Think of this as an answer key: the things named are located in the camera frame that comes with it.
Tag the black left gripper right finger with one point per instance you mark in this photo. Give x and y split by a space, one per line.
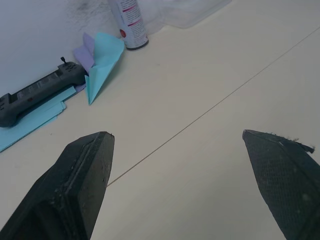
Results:
285 180

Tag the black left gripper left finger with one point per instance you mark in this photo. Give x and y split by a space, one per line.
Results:
75 190

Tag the light blue paper sheet stack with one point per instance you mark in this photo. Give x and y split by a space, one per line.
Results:
32 118

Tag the light blue paper airplane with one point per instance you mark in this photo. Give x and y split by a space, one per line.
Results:
102 67

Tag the lilac paper airplane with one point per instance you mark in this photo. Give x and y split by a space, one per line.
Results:
84 53

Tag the dark grey remote controller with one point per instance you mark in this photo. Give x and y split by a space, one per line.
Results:
37 92

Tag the white spray can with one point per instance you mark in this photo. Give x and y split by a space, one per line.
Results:
131 23

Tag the clear plastic bag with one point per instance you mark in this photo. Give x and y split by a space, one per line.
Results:
190 12

